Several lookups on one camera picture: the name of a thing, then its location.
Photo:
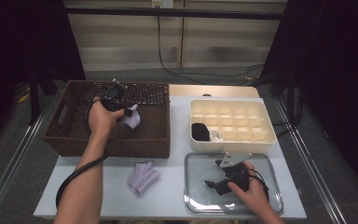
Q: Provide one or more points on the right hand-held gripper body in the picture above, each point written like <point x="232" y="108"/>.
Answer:
<point x="237" y="175"/>

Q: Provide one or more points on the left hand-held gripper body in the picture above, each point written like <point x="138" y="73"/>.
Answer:
<point x="113" y="99"/>

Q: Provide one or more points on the clear plastic box lid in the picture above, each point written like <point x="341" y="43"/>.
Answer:
<point x="199" y="168"/>

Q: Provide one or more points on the white sock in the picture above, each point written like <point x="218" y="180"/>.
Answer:
<point x="216" y="136"/>

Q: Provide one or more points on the cream divided storage box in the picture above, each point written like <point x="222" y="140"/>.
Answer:
<point x="239" y="123"/>

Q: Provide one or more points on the black sock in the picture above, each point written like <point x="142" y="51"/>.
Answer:
<point x="200" y="132"/>

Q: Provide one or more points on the brown wicker basket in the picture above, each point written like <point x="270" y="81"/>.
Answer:
<point x="74" y="140"/>

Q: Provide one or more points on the person's left hand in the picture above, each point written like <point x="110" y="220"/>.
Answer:
<point x="101" y="119"/>

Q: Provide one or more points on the person's right hand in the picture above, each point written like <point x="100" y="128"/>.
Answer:
<point x="254" y="196"/>

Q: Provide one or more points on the black metal stand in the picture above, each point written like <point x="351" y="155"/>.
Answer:
<point x="34" y="102"/>
<point x="291" y="99"/>

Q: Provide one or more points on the dark table grommet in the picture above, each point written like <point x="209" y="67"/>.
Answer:
<point x="207" y="95"/>

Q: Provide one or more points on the small yellow object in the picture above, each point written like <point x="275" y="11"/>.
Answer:
<point x="22" y="98"/>

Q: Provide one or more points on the black horizontal bar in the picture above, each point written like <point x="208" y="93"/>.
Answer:
<point x="167" y="13"/>

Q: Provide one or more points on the black curtain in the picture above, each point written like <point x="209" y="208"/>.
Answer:
<point x="338" y="62"/>
<point x="18" y="37"/>

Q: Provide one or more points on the aluminium floor rail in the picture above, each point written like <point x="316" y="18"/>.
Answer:
<point x="18" y="155"/>
<point x="309" y="155"/>

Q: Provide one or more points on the white wall socket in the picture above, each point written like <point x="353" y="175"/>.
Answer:
<point x="163" y="3"/>

